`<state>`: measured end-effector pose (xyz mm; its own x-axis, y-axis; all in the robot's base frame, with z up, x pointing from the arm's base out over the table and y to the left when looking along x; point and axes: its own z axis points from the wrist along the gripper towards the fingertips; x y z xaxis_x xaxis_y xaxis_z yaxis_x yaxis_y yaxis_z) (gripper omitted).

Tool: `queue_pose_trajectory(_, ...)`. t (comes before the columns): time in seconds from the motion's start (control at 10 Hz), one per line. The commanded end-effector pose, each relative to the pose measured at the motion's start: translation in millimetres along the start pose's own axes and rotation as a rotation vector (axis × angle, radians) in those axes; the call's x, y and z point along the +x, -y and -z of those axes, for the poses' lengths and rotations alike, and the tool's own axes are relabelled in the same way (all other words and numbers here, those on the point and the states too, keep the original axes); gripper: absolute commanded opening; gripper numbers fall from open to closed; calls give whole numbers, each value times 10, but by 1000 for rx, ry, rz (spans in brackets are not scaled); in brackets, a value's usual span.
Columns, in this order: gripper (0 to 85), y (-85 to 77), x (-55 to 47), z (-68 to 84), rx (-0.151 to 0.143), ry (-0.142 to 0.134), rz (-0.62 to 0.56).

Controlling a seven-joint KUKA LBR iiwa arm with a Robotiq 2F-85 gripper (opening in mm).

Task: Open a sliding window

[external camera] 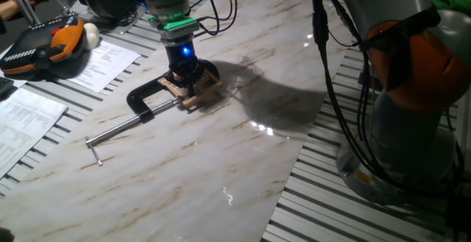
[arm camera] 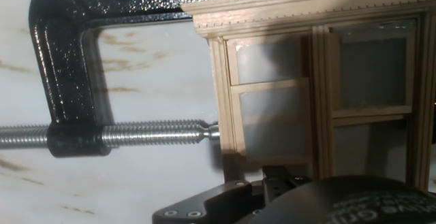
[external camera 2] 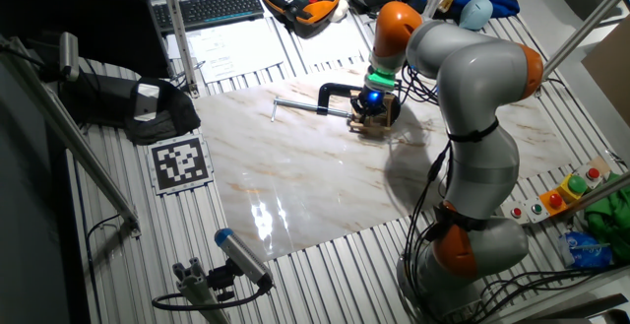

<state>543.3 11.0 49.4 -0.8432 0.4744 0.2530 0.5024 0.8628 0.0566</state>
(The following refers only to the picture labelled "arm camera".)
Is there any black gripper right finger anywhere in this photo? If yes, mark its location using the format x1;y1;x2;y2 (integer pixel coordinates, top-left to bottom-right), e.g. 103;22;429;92
260;165;311;204

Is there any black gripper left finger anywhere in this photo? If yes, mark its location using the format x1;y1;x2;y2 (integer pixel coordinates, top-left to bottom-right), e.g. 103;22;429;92
152;180;265;224

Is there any miniature wooden window frame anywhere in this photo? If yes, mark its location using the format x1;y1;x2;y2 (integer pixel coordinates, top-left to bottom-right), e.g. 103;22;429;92
180;0;436;193

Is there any wooden sliding window sash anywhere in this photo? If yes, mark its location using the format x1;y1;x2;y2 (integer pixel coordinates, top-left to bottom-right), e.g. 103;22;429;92
326;19;418;120
230;76;313;166

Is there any marble pattern table mat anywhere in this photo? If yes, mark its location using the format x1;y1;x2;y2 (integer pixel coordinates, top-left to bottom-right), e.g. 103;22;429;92
0;0;436;224

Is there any black C-clamp with steel screw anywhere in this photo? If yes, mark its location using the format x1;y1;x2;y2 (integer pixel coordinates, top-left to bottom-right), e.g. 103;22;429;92
0;0;362;159

